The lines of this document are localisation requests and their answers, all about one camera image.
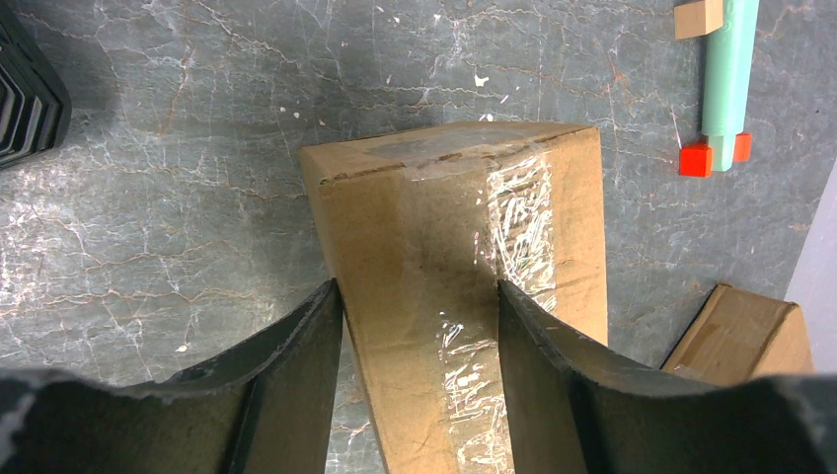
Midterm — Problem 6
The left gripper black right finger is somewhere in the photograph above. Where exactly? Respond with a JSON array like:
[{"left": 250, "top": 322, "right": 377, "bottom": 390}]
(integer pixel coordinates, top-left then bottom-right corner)
[{"left": 497, "top": 280, "right": 836, "bottom": 473}]

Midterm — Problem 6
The brown cardboard express box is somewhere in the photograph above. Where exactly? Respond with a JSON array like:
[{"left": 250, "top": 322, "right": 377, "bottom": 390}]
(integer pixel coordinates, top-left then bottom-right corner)
[{"left": 299, "top": 121, "right": 608, "bottom": 473}]

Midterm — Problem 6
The black case with poker chips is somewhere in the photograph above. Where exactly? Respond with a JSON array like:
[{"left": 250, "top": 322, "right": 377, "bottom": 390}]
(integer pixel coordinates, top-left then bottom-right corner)
[{"left": 1, "top": 2, "right": 72, "bottom": 168}]

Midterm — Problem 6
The flat brown cardboard box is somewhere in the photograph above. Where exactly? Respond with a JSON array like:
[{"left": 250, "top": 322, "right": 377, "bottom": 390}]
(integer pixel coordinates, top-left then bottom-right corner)
[{"left": 661, "top": 283, "right": 814, "bottom": 386}]

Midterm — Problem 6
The small brown wooden cube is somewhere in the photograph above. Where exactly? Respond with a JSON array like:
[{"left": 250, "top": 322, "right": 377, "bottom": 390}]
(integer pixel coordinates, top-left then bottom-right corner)
[{"left": 673, "top": 0, "right": 723, "bottom": 40}]

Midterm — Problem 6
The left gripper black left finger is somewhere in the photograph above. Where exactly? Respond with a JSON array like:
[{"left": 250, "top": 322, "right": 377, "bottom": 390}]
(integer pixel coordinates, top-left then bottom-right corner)
[{"left": 1, "top": 280, "right": 343, "bottom": 473}]

